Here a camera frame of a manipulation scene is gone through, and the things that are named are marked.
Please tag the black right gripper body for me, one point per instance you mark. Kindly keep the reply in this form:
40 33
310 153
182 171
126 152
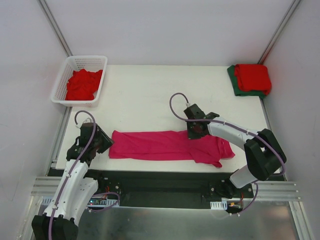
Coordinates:
194 132

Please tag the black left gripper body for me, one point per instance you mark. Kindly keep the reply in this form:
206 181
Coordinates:
102 141

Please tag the pink t shirt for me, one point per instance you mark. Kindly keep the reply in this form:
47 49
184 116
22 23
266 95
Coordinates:
170 146

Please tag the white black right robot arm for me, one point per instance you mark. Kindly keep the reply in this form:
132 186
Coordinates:
263 153

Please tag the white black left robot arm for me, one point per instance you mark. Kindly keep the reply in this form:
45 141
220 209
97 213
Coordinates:
60 219

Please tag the crumpled red t shirt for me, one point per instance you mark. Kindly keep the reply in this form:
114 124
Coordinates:
82 85

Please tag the white plastic laundry basket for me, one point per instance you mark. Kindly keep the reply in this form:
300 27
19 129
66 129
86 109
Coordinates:
91 63

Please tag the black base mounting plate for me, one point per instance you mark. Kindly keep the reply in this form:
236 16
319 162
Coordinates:
146 189

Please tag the folded green t shirt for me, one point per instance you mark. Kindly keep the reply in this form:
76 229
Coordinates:
236 89

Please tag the folded red t shirt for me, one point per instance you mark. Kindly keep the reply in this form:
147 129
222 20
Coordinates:
253 77

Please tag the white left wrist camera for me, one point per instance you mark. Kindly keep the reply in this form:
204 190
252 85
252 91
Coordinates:
86 121

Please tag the aluminium frame rail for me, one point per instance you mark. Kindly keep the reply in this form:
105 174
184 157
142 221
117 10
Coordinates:
45 185

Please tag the right white slotted cable duct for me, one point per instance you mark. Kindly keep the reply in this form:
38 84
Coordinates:
219 205

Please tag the white slotted cable duct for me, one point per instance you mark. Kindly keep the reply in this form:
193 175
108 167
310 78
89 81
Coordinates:
93 202
219 205

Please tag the left white slotted cable duct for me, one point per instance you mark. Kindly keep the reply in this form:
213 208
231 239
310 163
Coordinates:
93 202

